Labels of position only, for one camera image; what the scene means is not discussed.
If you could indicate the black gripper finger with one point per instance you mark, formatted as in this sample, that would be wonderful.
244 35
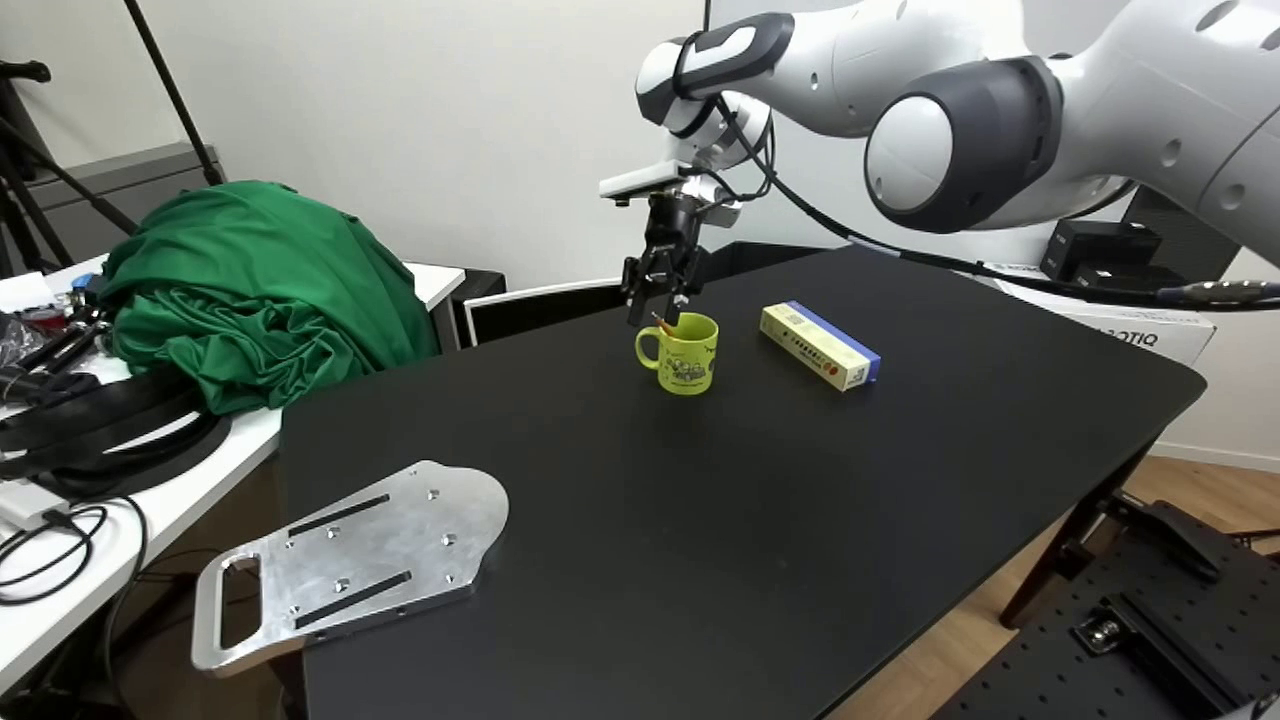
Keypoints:
685 285
636 288

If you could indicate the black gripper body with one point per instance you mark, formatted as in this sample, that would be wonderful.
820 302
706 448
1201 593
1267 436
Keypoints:
680 221

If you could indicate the orange pen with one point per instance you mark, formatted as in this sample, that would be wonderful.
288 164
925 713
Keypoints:
664 322

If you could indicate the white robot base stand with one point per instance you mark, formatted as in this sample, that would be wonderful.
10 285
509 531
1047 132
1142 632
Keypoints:
1145 335

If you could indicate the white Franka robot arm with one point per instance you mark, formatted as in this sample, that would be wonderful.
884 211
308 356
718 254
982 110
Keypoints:
1014 80

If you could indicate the yellow-green mug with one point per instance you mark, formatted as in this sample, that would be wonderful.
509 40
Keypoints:
685 362

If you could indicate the white and blue box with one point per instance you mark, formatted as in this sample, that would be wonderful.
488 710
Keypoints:
813 343

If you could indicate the silver metal plate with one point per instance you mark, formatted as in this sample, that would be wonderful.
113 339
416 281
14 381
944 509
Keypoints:
384 546

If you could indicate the green cloth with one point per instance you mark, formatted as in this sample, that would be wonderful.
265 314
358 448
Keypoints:
253 294

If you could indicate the black control box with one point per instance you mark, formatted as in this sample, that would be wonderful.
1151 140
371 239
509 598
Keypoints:
1103 254

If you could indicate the black table leg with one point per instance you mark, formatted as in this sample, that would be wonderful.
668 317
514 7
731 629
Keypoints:
1066 546

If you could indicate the white side table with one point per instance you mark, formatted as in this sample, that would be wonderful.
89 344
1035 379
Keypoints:
187 487

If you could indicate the black stand pole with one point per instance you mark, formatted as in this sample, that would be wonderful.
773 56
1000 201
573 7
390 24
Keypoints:
172 89

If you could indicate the black clamp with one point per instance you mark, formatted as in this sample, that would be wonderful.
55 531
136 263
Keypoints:
1167 535

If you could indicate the black optical breadboard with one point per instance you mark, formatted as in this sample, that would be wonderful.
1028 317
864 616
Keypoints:
1175 625

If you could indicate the black tripod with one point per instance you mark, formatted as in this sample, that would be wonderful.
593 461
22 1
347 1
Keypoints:
10 69

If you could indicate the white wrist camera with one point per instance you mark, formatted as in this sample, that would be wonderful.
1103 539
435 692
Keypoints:
642 180

